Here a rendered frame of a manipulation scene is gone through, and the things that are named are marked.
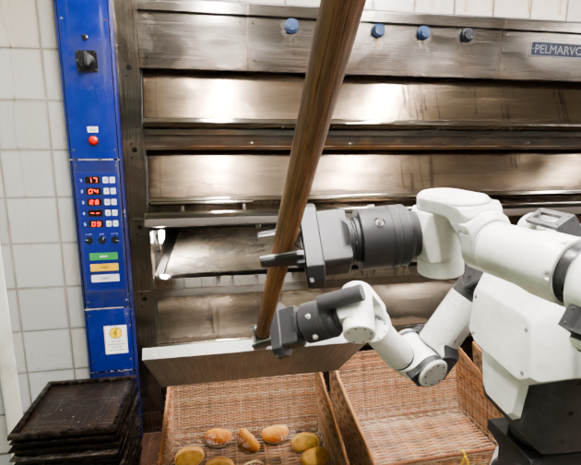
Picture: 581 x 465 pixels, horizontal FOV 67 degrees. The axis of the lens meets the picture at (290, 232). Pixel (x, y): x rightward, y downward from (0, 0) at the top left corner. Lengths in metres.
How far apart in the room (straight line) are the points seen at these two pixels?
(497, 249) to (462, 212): 0.07
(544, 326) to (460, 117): 1.11
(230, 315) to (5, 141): 0.93
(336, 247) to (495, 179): 1.36
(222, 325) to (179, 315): 0.16
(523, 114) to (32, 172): 1.76
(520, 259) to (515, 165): 1.46
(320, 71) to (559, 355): 0.62
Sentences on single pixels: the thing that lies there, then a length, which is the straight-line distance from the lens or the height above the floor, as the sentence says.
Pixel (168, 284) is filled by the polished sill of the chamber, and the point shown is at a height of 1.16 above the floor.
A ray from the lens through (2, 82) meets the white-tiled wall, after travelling 1.67.
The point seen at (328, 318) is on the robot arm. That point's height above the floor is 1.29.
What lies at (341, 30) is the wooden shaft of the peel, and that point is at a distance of 0.33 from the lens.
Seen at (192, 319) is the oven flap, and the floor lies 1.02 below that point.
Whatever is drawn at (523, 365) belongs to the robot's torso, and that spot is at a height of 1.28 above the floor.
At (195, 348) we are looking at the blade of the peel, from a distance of 1.10.
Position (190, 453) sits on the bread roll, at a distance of 1.65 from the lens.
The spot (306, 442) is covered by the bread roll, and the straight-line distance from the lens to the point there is 1.68.
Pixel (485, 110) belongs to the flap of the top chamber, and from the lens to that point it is 1.86.
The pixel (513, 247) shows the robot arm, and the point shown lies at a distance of 0.53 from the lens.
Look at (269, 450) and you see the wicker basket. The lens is 1.72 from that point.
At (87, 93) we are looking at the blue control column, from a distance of 1.56.
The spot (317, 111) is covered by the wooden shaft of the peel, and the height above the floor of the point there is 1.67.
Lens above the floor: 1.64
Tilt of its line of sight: 11 degrees down
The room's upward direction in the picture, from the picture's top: straight up
